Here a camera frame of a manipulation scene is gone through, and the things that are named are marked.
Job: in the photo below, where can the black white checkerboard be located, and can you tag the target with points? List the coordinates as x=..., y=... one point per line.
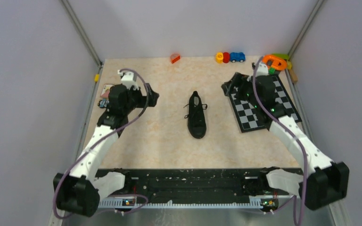
x=273, y=95

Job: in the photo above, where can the yellow toy cylinder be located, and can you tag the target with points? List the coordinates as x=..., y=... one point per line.
x=219, y=57

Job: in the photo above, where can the pink tangram puzzle box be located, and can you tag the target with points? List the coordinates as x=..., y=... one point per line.
x=106, y=90

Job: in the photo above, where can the black shoelace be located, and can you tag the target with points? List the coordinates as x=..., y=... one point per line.
x=195, y=109

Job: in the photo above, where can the red toy cylinder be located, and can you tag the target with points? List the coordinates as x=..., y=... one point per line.
x=226, y=57

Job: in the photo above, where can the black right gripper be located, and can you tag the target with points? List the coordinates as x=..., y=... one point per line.
x=239, y=80

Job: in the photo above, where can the orange toy brick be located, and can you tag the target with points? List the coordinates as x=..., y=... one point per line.
x=174, y=58

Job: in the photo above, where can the green toy block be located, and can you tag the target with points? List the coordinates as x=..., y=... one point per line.
x=282, y=56

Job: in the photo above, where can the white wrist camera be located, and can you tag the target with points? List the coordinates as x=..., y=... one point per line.
x=128, y=79
x=261, y=69

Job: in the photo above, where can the black canvas sneaker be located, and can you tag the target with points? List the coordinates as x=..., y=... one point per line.
x=196, y=124

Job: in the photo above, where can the blue toy car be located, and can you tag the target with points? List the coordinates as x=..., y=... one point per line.
x=237, y=57

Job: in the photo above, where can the small blue toy robot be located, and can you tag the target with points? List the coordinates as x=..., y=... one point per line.
x=103, y=103

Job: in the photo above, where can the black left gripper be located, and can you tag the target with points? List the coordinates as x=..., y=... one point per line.
x=152, y=95

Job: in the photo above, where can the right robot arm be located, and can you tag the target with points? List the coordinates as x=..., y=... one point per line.
x=261, y=102

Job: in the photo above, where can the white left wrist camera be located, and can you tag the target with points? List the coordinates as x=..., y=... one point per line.
x=128, y=79

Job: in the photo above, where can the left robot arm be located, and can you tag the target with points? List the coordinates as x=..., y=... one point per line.
x=77, y=191

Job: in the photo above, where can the wooden block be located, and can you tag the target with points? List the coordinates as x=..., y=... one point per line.
x=293, y=76

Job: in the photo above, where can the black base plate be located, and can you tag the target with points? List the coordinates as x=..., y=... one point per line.
x=195, y=186

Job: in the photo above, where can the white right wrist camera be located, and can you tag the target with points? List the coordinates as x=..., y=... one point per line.
x=261, y=69

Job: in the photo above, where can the orange plastic ring toy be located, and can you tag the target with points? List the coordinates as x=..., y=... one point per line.
x=274, y=63

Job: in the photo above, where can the aluminium frame rail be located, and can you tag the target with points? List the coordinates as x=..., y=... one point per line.
x=81, y=31

